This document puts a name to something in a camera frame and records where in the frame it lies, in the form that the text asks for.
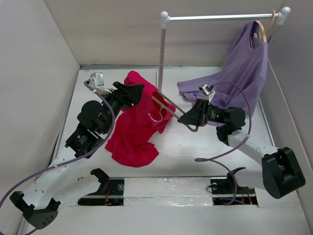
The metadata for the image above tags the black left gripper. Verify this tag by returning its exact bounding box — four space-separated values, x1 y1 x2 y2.
99 82 144 135

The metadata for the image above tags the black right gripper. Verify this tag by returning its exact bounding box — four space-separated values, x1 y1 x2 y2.
177 98 225 126

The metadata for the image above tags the red t-shirt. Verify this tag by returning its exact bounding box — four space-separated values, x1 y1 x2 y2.
105 71 176 167

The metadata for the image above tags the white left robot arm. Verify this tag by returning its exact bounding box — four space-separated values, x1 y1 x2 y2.
10 81 145 230

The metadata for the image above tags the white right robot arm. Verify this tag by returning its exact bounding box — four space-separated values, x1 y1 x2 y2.
178 99 306 199

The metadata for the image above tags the purple t-shirt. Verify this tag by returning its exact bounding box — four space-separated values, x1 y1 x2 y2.
178 21 268 116

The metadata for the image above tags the wooden hanger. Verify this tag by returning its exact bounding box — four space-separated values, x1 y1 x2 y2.
255 9 276 43

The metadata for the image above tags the white metal clothes rack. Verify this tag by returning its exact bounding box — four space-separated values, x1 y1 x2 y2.
156 5 291 93

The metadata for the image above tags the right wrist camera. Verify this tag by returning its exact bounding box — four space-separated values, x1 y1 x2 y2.
199 84 215 102

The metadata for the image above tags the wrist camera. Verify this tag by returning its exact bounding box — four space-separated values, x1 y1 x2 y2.
89 72 107 94
199 84 215 102

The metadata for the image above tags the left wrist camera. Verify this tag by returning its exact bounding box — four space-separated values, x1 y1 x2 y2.
89 72 107 94

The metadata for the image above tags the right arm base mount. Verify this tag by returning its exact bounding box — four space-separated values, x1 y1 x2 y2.
206 173 258 206

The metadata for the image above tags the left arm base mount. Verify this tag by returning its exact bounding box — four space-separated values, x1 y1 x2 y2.
77 168 125 206

